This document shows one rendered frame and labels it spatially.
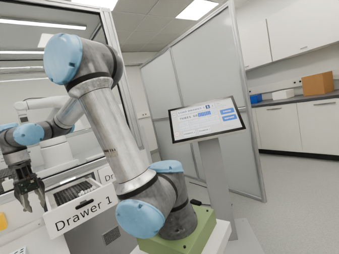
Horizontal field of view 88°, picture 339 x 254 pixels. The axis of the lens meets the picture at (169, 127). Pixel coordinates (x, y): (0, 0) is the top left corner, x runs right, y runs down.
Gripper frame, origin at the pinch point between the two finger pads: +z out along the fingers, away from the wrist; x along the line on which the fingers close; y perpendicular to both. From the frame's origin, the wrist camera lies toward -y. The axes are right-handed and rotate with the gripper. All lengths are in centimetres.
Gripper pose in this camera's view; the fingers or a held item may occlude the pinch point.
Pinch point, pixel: (36, 206)
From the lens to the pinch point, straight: 97.9
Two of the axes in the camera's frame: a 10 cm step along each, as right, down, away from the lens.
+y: 6.3, -0.4, -7.8
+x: 7.4, -2.7, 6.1
